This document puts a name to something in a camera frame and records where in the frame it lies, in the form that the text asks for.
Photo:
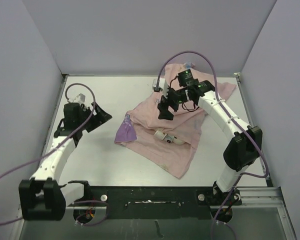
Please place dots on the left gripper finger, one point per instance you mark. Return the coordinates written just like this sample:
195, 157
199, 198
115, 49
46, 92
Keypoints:
100, 116
90, 126

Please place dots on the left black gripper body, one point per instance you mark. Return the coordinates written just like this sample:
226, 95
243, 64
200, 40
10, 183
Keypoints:
85, 114

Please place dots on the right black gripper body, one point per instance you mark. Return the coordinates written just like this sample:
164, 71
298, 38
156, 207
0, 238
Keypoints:
174, 98

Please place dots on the cream pillow with bear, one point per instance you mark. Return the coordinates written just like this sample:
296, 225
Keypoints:
168, 138

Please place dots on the pink pillowcase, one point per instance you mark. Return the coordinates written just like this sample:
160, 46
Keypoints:
140, 124

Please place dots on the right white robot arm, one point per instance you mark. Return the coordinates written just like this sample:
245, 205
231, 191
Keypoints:
245, 141

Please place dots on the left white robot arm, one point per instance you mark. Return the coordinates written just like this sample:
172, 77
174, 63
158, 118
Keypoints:
42, 198

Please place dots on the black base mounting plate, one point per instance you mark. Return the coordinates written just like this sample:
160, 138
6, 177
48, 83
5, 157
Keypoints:
154, 203

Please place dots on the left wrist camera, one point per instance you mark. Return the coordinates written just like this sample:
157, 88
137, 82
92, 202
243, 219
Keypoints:
80, 99

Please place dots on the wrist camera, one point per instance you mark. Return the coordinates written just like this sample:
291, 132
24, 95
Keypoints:
80, 99
160, 88

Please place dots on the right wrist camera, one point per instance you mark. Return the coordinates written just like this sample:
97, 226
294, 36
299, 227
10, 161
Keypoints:
160, 88

